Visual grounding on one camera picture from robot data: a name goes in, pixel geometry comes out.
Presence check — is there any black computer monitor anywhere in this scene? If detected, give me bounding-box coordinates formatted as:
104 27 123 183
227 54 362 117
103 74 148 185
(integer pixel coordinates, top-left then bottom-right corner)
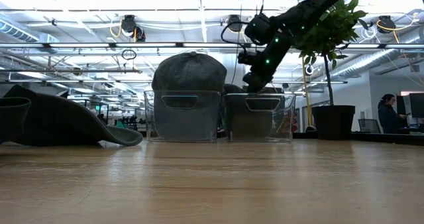
396 94 408 116
409 92 424 119

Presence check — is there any black aluminium table frame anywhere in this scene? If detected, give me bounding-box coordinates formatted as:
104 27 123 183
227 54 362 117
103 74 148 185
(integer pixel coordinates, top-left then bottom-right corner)
293 131 424 147

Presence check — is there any long ceiling light strip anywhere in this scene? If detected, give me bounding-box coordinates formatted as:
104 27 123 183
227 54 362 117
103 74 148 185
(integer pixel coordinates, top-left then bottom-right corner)
0 41 424 50

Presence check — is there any grey ceiling pipe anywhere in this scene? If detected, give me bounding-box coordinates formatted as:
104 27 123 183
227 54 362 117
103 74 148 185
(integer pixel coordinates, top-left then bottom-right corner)
0 68 143 74

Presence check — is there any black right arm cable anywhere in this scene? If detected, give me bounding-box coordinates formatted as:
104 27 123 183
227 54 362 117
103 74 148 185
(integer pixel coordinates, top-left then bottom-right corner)
220 0 321 52

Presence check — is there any black ceiling cable reel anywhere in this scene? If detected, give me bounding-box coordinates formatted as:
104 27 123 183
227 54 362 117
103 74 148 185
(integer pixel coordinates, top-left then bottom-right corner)
226 14 244 33
119 14 146 42
376 15 398 34

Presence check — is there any charcoal baseball cap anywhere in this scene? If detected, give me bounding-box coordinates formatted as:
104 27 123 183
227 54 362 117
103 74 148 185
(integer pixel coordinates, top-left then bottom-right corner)
223 83 294 141

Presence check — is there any silver ventilation duct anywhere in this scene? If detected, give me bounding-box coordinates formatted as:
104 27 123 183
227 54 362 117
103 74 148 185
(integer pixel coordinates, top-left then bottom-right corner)
329 27 424 81
0 18 60 44

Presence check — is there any green plant in black pot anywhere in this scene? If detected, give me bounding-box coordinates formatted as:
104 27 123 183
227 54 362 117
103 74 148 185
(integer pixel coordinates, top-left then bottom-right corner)
291 0 369 141

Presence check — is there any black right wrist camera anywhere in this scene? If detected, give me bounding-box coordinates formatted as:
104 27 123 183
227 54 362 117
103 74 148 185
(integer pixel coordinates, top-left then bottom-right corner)
237 49 258 66

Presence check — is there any black mesh office chair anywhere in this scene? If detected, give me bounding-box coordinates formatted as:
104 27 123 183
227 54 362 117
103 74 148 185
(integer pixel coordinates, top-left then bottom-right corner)
357 118 382 134

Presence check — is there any person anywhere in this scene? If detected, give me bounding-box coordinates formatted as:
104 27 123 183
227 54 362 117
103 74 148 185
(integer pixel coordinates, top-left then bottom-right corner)
377 93 409 135

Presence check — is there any clear plastic bin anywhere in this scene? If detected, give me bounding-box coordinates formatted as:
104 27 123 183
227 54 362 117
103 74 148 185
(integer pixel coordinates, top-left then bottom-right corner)
144 89 222 143
224 91 297 143

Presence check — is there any grey baseball cap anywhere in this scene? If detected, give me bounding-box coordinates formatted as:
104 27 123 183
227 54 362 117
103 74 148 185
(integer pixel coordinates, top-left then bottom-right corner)
151 51 228 94
152 91 220 141

